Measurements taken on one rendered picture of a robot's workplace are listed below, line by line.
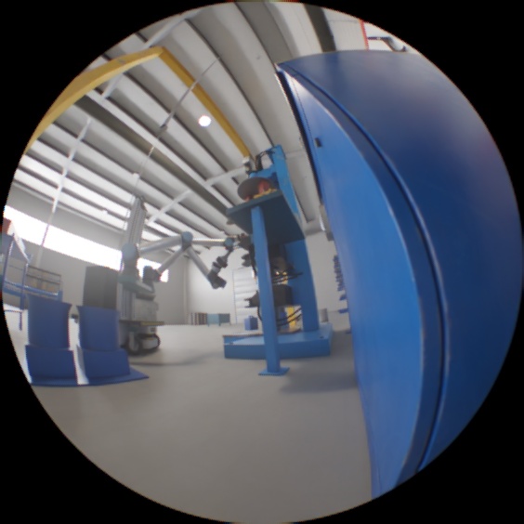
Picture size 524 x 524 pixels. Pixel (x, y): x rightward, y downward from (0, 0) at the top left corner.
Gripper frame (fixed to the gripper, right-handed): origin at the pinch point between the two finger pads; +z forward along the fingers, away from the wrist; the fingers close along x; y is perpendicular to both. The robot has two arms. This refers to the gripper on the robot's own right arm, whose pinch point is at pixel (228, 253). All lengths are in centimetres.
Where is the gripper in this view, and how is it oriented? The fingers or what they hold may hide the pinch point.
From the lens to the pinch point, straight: 172.0
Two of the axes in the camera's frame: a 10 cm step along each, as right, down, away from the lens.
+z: 6.3, -7.7, -0.7
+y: 4.0, 2.4, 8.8
